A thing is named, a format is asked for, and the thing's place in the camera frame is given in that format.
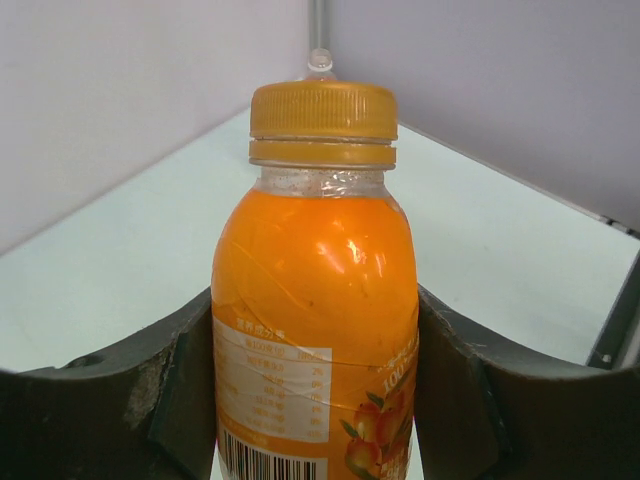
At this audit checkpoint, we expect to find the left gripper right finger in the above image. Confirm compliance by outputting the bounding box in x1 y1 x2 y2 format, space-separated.
417 288 639 479

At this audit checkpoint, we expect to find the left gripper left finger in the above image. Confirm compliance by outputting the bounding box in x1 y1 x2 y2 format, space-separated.
1 290 216 479

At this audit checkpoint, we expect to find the small orange juice bottle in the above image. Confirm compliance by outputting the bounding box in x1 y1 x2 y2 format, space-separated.
210 81 420 480

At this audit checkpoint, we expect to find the orange bottle cap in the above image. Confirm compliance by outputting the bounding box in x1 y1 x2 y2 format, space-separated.
250 80 398 141

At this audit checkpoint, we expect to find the large orange tea bottle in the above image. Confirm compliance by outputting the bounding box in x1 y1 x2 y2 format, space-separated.
304 48 337 81

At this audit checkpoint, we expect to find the left aluminium frame post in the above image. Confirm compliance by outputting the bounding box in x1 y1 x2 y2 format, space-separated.
308 0 330 50

